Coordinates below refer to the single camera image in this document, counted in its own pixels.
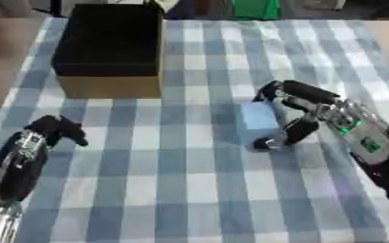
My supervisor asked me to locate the light blue block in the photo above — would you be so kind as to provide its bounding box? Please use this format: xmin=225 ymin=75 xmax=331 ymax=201
xmin=237 ymin=101 xmax=283 ymax=146

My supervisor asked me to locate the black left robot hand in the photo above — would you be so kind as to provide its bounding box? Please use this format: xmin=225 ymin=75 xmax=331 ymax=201
xmin=0 ymin=114 xmax=90 ymax=202

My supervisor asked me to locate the green bag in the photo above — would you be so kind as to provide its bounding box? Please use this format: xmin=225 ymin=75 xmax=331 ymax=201
xmin=231 ymin=0 xmax=283 ymax=21

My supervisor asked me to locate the tan cardboard box black inside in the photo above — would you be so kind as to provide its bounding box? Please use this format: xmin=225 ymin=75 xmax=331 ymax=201
xmin=49 ymin=3 xmax=168 ymax=100

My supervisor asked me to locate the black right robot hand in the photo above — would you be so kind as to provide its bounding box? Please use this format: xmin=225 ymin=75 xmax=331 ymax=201
xmin=249 ymin=79 xmax=343 ymax=153

